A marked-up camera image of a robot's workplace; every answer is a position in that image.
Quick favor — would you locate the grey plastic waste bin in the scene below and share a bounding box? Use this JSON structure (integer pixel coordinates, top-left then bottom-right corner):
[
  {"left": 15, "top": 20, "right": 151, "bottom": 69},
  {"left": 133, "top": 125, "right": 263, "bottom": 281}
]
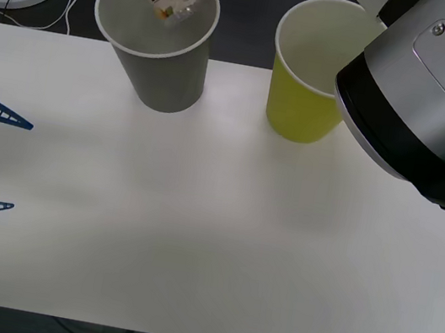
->
[{"left": 78, "top": 0, "right": 223, "bottom": 121}]

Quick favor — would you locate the yellow-green plastic waste bin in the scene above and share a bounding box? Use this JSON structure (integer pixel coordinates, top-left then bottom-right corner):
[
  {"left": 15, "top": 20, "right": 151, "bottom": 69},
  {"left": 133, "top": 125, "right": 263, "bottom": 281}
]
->
[{"left": 258, "top": 0, "right": 388, "bottom": 154}]

